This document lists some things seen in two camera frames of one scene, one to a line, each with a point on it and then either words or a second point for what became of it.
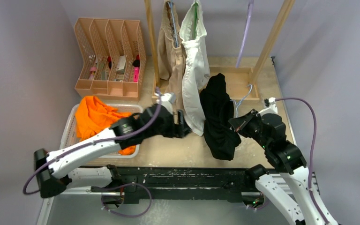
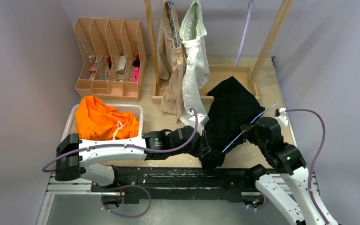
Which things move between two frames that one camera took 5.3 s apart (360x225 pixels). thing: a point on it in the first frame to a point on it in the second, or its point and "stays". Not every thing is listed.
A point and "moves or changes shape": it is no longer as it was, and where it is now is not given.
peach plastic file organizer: x=113 y=55 stays
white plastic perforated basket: x=70 y=135 stays
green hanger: x=195 y=6 stays
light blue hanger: x=237 y=104 to x=256 y=118
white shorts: x=196 y=71 stays
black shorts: x=221 y=134 moves or changes shape
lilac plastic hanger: x=250 y=14 stays
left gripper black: x=179 y=130 to x=203 y=148
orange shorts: x=92 y=115 stays
